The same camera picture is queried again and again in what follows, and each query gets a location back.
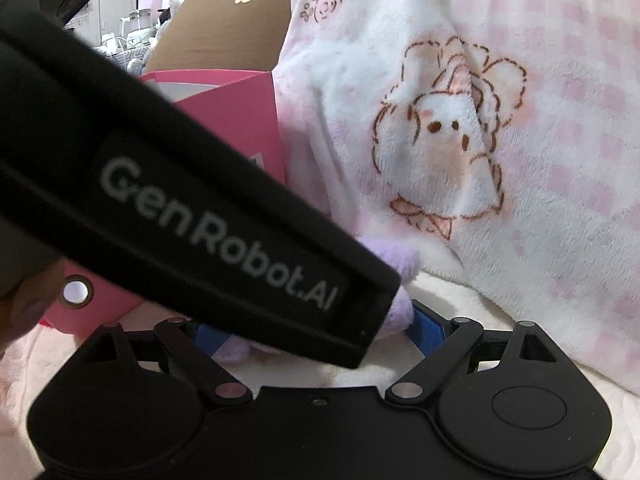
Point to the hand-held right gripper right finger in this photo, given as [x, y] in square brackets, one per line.
[425, 330]

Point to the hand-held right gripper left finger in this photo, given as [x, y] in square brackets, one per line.
[205, 335]

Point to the purple plush toy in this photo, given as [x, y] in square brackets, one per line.
[395, 255]

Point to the pink cardboard box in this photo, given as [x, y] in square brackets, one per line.
[240, 120]

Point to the person's left hand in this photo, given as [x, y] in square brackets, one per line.
[30, 305]

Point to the cream printed bed blanket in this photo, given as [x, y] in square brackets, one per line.
[440, 287]

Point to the cluttered white shelf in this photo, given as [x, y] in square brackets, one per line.
[135, 35]

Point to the brown pillow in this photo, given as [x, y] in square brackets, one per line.
[225, 25]

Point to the pink white bear pillow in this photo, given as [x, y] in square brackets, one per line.
[550, 110]

